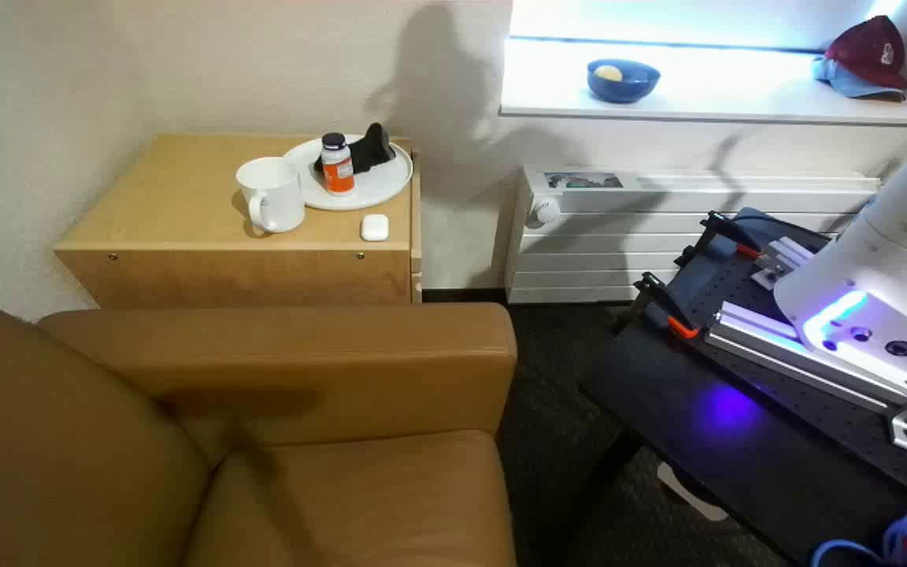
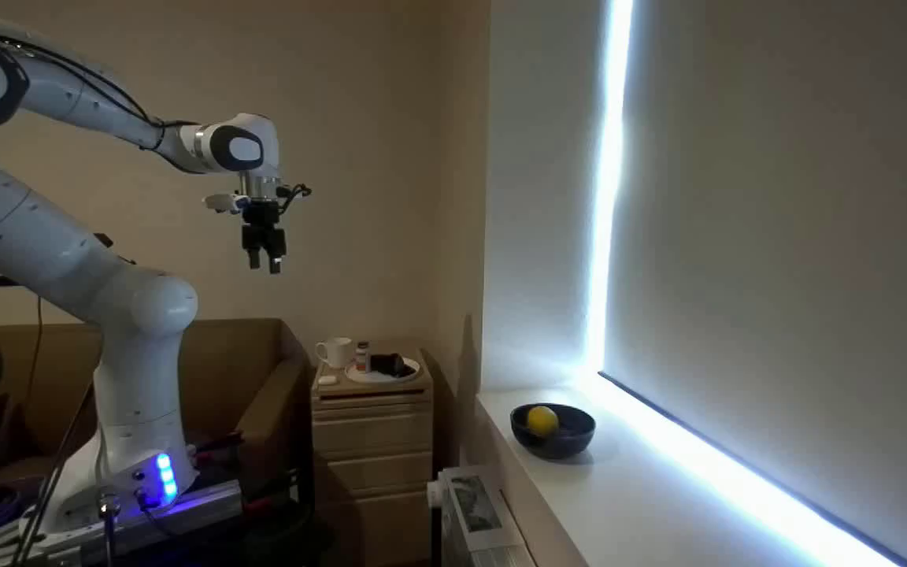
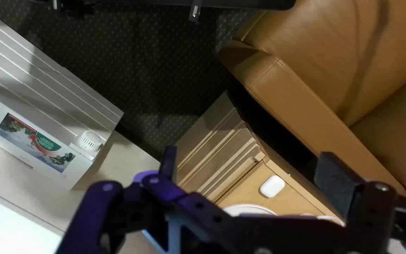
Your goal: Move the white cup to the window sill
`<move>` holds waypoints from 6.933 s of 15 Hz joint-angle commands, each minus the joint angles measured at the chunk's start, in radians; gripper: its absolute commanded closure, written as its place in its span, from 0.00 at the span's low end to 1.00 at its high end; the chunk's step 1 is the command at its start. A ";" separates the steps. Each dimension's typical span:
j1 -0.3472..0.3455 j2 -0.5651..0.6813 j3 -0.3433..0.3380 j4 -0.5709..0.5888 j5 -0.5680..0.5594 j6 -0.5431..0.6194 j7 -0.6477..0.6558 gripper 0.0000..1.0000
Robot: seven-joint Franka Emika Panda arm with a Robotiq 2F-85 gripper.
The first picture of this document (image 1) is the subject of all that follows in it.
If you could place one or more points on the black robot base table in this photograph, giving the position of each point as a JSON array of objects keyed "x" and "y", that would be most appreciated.
[{"x": 788, "y": 462}]

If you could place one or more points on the yellow lemon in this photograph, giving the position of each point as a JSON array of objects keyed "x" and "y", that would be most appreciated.
[{"x": 608, "y": 74}]

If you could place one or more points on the tan leather armchair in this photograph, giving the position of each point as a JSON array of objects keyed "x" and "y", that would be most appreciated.
[{"x": 313, "y": 436}]

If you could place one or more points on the small white earbud case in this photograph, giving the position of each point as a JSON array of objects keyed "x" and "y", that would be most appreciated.
[{"x": 374, "y": 229}]

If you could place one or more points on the black orange clamp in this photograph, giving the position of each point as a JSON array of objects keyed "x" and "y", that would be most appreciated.
[{"x": 663, "y": 309}]

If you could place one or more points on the maroon baseball cap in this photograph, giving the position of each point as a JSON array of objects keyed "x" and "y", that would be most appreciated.
[{"x": 864, "y": 62}]

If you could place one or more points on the white round plate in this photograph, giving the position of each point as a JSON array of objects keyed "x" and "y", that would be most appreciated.
[{"x": 370, "y": 188}]

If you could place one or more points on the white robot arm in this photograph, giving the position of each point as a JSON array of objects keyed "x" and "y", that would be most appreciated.
[{"x": 871, "y": 256}]

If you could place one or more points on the white window sill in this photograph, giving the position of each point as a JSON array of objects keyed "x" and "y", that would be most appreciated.
[{"x": 696, "y": 84}]

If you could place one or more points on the white wall heater unit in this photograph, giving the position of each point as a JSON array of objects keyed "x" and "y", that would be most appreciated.
[{"x": 590, "y": 235}]

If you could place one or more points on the black object on plate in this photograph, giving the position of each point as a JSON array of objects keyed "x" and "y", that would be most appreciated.
[{"x": 371, "y": 150}]

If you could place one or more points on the orange pill bottle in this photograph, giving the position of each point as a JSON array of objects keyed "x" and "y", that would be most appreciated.
[{"x": 334, "y": 163}]

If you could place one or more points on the wooden nightstand dresser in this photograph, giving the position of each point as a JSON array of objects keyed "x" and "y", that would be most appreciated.
[{"x": 174, "y": 231}]

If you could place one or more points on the aluminium rail with bracket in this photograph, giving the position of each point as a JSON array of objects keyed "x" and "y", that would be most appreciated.
[{"x": 811, "y": 362}]

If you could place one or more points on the white ceramic mug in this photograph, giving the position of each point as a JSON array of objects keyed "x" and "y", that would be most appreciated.
[{"x": 271, "y": 192}]

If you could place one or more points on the blue bowl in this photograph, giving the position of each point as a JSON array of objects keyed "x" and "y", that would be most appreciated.
[{"x": 637, "y": 81}]

